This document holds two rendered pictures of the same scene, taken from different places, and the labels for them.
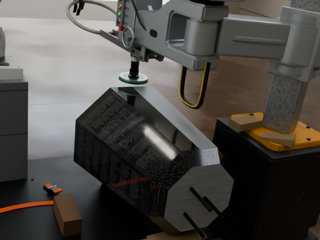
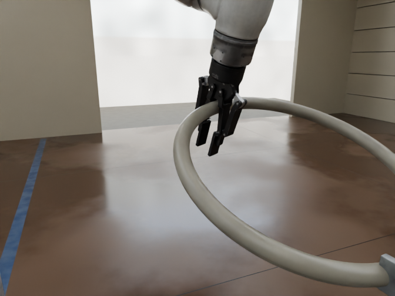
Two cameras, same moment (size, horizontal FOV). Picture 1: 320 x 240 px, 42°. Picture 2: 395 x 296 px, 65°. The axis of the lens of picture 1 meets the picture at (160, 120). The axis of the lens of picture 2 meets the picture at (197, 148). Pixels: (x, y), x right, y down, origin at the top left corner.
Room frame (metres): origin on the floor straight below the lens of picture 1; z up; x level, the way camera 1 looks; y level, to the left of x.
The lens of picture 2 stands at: (2.89, 0.75, 1.38)
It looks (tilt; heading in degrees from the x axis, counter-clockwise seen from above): 16 degrees down; 9
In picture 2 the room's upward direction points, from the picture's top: straight up
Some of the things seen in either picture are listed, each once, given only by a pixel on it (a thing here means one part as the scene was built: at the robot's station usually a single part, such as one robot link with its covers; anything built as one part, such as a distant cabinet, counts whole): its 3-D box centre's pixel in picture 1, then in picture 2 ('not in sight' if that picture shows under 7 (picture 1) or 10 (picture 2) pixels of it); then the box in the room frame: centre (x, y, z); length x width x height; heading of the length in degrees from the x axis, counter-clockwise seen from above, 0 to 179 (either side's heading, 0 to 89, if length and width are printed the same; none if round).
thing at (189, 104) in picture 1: (192, 83); not in sight; (2.44, -0.17, 1.05); 0.23 x 0.03 x 0.32; 38
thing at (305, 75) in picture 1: (300, 42); not in sight; (2.61, -0.80, 1.35); 0.35 x 0.35 x 0.41
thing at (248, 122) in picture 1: (245, 123); not in sight; (2.53, -0.55, 0.81); 0.20 x 0.10 x 0.05; 128
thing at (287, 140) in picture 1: (277, 136); not in sight; (2.38, -0.74, 0.80); 0.20 x 0.10 x 0.05; 68
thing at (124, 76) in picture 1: (133, 76); not in sight; (2.96, 0.24, 0.87); 0.21 x 0.21 x 0.01
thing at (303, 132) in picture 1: (277, 128); not in sight; (2.61, -0.80, 0.76); 0.49 x 0.49 x 0.05; 30
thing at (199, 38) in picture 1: (201, 35); not in sight; (2.44, -0.17, 1.34); 0.19 x 0.19 x 0.20
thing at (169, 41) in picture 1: (171, 32); not in sight; (2.65, 0.01, 1.30); 0.74 x 0.23 x 0.49; 38
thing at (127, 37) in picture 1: (132, 37); not in sight; (2.79, 0.26, 1.20); 0.15 x 0.10 x 0.15; 38
